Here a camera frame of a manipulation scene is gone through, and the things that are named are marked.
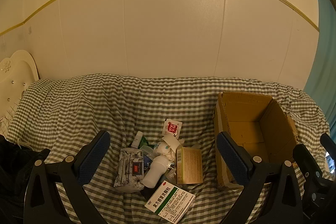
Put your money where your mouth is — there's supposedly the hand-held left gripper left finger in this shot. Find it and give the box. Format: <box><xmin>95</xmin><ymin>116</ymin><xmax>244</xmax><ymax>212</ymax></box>
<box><xmin>23</xmin><ymin>130</ymin><xmax>111</xmax><ymax>224</ymax></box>

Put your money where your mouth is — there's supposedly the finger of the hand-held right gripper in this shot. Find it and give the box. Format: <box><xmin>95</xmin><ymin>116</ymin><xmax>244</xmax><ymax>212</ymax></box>
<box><xmin>320</xmin><ymin>133</ymin><xmax>336</xmax><ymax>162</ymax></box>
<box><xmin>293</xmin><ymin>143</ymin><xmax>329</xmax><ymax>188</ymax></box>

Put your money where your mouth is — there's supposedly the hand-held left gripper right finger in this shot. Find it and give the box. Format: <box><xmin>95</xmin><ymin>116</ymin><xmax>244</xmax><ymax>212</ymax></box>
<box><xmin>217</xmin><ymin>131</ymin><xmax>305</xmax><ymax>224</ymax></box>

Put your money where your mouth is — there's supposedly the grey white toothpaste tube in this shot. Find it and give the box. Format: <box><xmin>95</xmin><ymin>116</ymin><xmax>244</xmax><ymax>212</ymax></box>
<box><xmin>131</xmin><ymin>131</ymin><xmax>144</xmax><ymax>148</ymax></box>

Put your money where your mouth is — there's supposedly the brown cardboard box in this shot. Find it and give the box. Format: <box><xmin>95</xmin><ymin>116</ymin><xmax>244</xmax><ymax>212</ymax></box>
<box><xmin>213</xmin><ymin>91</ymin><xmax>300</xmax><ymax>190</ymax></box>

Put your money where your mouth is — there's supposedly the white tape roll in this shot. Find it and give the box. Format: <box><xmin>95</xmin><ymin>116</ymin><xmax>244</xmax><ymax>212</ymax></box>
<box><xmin>161</xmin><ymin>133</ymin><xmax>181</xmax><ymax>153</ymax></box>

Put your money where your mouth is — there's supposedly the floral tissue pack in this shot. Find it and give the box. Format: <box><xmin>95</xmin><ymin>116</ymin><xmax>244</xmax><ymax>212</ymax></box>
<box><xmin>114</xmin><ymin>148</ymin><xmax>145</xmax><ymax>193</ymax></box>

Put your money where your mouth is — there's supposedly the yellow paper box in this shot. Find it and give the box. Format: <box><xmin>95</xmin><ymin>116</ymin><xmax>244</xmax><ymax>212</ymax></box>
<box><xmin>175</xmin><ymin>147</ymin><xmax>204</xmax><ymax>185</ymax></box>

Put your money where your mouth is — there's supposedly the grey white checked blanket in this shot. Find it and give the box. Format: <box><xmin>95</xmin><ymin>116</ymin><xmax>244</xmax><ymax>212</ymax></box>
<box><xmin>5</xmin><ymin>73</ymin><xmax>331</xmax><ymax>224</ymax></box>

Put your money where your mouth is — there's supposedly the clear plastic container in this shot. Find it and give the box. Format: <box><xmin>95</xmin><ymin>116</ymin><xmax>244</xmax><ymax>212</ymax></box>
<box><xmin>140</xmin><ymin>145</ymin><xmax>155</xmax><ymax>161</ymax></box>

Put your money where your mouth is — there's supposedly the green plastic item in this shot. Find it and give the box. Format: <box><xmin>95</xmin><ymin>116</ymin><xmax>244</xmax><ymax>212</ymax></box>
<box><xmin>142</xmin><ymin>136</ymin><xmax>155</xmax><ymax>148</ymax></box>

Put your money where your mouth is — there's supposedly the white plastic bottle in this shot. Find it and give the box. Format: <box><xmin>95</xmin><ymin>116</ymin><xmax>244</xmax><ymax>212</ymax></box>
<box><xmin>142</xmin><ymin>155</ymin><xmax>168</xmax><ymax>188</ymax></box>

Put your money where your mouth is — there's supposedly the white plush toy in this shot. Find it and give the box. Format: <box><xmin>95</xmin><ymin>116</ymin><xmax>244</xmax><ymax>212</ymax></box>
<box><xmin>152</xmin><ymin>143</ymin><xmax>174</xmax><ymax>159</ymax></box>

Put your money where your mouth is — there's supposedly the red white sachet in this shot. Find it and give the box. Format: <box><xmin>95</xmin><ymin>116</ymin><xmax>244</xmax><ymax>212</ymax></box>
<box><xmin>162</xmin><ymin>119</ymin><xmax>183</xmax><ymax>139</ymax></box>

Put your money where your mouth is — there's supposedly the green white medicine box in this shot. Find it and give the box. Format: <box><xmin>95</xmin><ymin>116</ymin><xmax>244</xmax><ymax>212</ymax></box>
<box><xmin>144</xmin><ymin>180</ymin><xmax>196</xmax><ymax>219</ymax></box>

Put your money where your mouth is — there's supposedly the dark cloth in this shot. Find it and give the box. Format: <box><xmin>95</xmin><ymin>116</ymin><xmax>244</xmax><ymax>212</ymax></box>
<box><xmin>0</xmin><ymin>135</ymin><xmax>50</xmax><ymax>224</ymax></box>

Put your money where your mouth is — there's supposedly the teal curtain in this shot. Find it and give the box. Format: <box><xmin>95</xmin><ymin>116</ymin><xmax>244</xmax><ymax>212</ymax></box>
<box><xmin>303</xmin><ymin>0</ymin><xmax>336</xmax><ymax>135</ymax></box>

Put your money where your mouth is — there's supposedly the cream tufted headboard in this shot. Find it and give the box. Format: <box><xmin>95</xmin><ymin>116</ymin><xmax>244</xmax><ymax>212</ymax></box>
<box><xmin>0</xmin><ymin>49</ymin><xmax>40</xmax><ymax>135</ymax></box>

